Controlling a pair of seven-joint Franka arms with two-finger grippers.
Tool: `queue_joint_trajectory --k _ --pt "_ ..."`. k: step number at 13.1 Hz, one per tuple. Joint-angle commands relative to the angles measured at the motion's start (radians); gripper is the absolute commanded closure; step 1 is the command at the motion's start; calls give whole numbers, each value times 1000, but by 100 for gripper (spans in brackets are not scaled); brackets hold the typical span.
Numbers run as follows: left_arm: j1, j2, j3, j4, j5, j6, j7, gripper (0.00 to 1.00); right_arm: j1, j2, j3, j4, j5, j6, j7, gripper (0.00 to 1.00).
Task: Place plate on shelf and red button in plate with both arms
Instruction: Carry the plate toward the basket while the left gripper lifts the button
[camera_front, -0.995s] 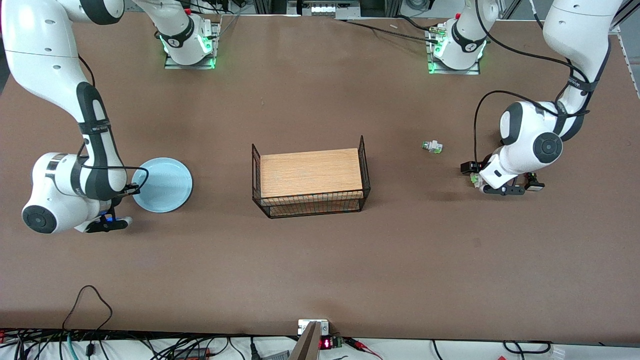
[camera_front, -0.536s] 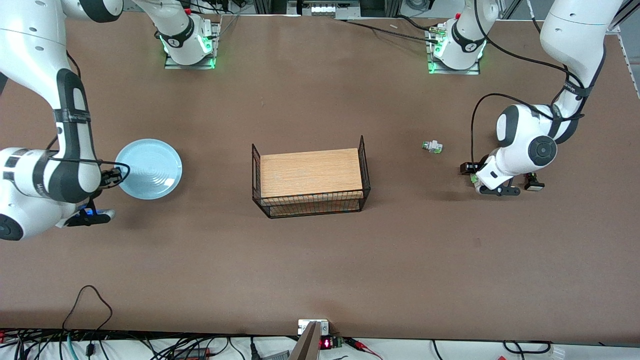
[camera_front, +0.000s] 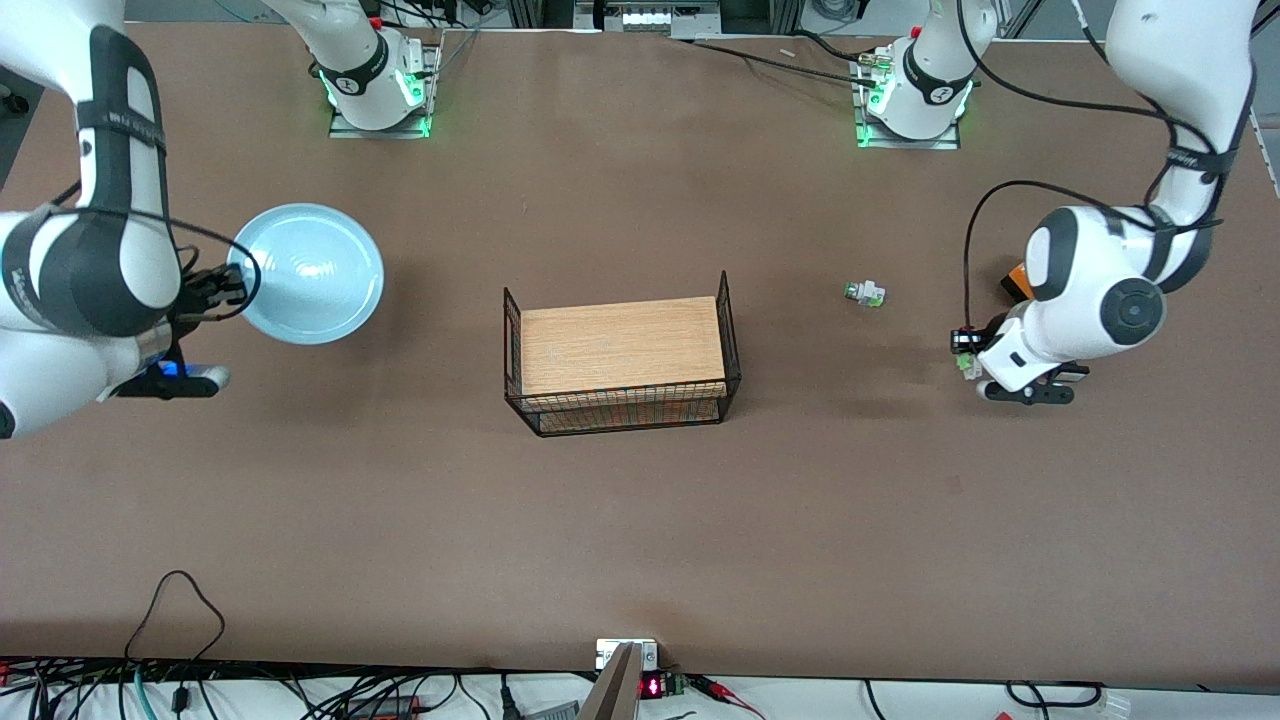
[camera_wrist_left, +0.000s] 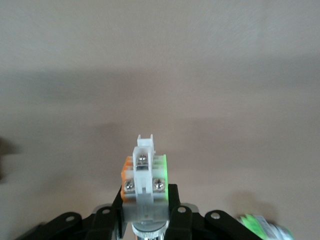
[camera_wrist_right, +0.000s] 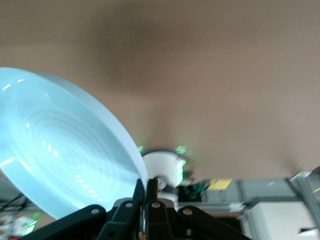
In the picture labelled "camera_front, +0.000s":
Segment red tipped probe cable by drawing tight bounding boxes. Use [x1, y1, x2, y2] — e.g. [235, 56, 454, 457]
[688, 674, 766, 720]

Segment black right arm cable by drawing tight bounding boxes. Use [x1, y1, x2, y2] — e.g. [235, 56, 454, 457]
[40, 204, 263, 323]

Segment light blue round plate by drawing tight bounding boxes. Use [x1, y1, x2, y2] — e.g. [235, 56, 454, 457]
[227, 203, 386, 347]

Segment wire shelf with wooden top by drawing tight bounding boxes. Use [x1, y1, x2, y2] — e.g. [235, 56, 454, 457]
[503, 269, 744, 438]

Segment aluminium frame with white unit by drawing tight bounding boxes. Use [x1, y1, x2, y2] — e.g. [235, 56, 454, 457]
[573, 0, 723, 41]

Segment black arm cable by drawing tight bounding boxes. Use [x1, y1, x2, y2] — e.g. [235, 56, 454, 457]
[955, 0, 1257, 337]
[40, 204, 263, 323]

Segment thin black looped cable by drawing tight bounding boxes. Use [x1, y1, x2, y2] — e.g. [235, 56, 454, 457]
[124, 569, 227, 663]

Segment black coiled cable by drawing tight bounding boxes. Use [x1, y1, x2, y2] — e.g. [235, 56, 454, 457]
[1004, 679, 1105, 709]

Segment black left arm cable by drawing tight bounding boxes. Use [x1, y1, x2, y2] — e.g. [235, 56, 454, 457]
[955, 0, 1257, 337]

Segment black cable with brass plug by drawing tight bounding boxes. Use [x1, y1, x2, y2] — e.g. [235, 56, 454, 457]
[672, 30, 896, 87]

